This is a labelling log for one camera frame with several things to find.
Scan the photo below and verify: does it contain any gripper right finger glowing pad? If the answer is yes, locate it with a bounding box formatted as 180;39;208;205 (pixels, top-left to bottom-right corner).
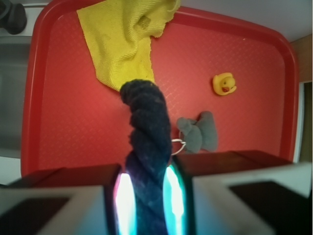
165;150;313;235

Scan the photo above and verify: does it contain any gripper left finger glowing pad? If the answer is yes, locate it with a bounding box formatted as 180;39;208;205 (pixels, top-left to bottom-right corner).
0;164;134;235

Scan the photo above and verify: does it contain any dark blue twisted rope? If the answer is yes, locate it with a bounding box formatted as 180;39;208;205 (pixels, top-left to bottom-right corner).
119;78;173;235

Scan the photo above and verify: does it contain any grey plush elephant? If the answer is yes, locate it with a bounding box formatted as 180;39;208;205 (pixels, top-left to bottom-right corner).
172;111;218;155

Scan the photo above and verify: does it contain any yellow rubber duck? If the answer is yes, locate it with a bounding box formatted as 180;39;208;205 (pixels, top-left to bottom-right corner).
212;72;237;96

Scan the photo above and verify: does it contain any red plastic tray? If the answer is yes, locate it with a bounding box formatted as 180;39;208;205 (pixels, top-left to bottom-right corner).
21;0;299;175

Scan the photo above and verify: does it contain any yellow cloth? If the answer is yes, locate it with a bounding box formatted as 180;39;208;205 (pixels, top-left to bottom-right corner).
76;0;180;91

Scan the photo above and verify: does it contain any steel sink basin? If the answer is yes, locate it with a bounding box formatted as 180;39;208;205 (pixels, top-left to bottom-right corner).
0;36;31;159

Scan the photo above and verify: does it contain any black faucet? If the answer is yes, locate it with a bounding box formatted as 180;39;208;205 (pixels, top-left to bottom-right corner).
0;0;27;35

